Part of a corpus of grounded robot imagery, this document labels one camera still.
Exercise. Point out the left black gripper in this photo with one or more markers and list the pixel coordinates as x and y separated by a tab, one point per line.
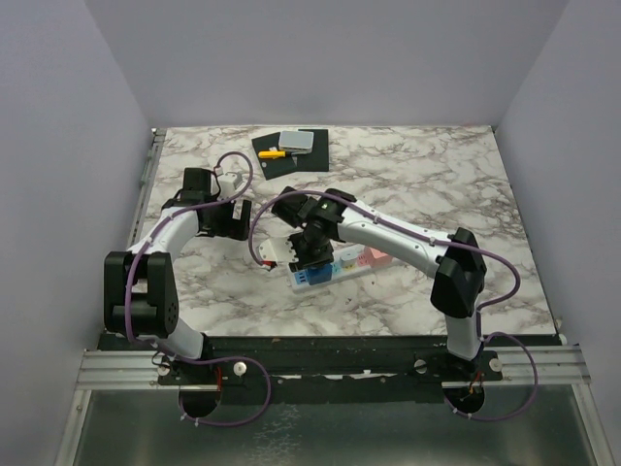
233	228

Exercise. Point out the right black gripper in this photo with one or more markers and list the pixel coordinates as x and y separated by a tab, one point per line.
303	262

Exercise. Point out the dark blue cube socket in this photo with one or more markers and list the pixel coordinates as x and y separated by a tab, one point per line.
319	275

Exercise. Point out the white plug adapter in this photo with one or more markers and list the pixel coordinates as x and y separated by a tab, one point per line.
350	258

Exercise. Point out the white multicolour power strip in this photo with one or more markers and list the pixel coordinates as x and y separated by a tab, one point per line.
298	281

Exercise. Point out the pink cube socket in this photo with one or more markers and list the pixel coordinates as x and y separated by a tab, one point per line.
376	258

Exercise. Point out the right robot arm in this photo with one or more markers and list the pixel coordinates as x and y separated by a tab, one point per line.
450	260

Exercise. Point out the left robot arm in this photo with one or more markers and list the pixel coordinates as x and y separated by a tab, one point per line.
141	299

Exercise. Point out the black foam mat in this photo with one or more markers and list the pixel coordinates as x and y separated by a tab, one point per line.
315	161

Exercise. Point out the yellow utility knife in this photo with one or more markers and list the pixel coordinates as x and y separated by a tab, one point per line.
272	154

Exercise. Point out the grey white box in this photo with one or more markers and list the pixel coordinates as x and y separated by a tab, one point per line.
296	141

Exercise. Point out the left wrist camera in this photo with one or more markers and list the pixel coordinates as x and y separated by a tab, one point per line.
227	183

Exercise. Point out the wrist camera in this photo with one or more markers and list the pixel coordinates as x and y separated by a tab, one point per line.
227	183
276	251

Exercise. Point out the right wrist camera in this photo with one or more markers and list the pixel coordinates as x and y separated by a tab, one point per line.
276	251

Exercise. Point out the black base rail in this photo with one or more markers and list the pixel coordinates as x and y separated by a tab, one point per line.
250	371

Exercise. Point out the aluminium frame rail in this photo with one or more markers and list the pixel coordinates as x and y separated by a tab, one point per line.
134	370

